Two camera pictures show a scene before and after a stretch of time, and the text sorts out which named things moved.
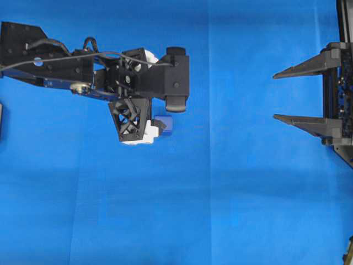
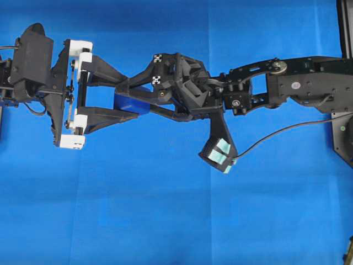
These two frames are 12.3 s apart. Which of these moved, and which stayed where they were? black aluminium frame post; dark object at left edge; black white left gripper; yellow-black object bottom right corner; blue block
Moved: blue block; black white left gripper
Stayed: yellow-black object bottom right corner; dark object at left edge; black aluminium frame post
